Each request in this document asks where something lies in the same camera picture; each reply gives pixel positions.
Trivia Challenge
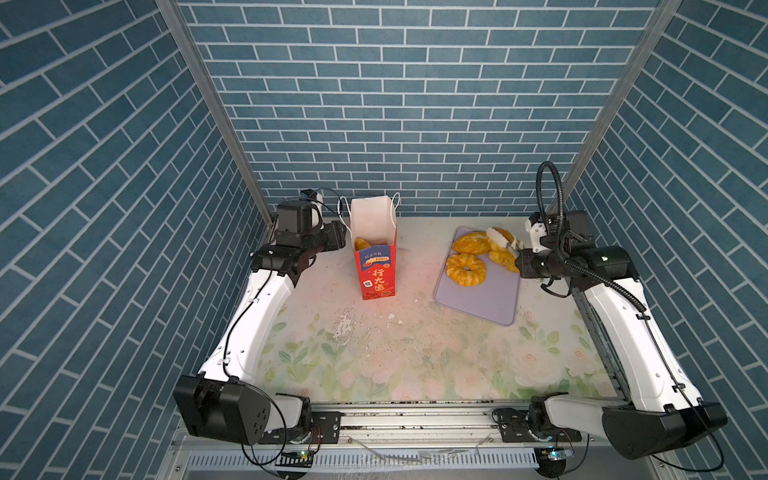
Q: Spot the long yellow bread stick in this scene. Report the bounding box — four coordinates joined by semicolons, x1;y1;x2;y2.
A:
488;250;519;273

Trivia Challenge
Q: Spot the orange round bun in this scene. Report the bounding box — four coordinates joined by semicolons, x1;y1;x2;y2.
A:
354;237;371;251

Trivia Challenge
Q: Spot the red white paper bag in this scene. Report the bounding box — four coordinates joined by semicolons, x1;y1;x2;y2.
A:
338;192;401;300

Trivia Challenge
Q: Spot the long seeded bread loaf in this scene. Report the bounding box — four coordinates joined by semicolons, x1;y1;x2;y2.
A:
451;231;491;256

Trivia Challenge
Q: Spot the braided wreath bread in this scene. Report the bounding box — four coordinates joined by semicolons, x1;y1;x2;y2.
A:
445;253;486;287

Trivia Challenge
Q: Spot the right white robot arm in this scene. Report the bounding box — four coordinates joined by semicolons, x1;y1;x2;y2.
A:
487;229;728;459

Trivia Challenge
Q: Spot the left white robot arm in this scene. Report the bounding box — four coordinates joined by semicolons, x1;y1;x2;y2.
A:
173;220;346;446

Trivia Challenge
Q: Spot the lavender plastic tray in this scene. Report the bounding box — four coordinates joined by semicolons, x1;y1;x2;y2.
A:
434;254;521;326

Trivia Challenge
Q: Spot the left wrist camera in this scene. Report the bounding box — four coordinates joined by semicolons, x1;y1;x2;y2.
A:
276;189;323;234

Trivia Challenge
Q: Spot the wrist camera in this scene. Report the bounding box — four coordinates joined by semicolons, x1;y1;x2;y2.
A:
276;189;323;234
525;212;548;252

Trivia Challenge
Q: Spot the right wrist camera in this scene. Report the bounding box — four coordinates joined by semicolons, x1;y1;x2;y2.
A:
525;212;548;252

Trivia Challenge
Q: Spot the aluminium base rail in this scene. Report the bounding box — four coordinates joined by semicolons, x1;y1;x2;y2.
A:
157;403;682;479

